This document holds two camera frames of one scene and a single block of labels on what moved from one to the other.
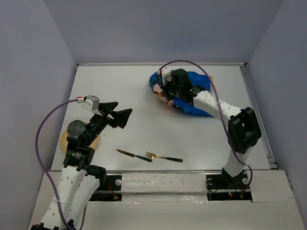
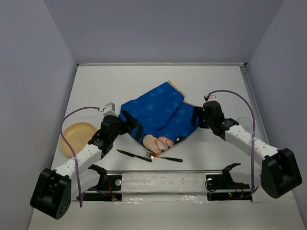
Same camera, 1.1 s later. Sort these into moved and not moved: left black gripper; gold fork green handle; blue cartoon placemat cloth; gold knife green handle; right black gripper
Moved: left black gripper; blue cartoon placemat cloth; right black gripper
Not moved: gold fork green handle; gold knife green handle
